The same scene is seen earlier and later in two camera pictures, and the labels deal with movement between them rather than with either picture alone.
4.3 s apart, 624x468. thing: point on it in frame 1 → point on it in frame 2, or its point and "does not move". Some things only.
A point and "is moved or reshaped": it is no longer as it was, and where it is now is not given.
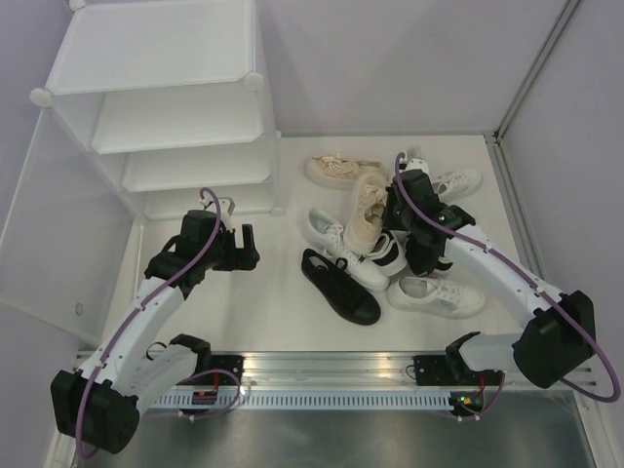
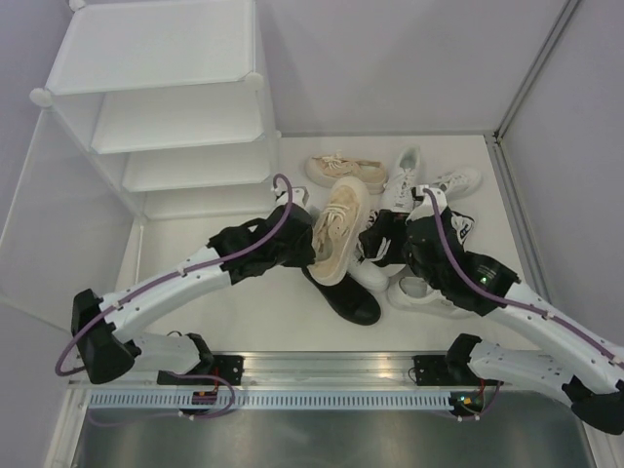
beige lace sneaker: [365, 220] is moved or reshaped
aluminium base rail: [352, 371] does not move
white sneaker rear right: [456, 184] does not move
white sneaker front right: [436, 296] does not move
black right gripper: [397, 214] → [385, 239]
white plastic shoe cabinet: [168, 103] does not move
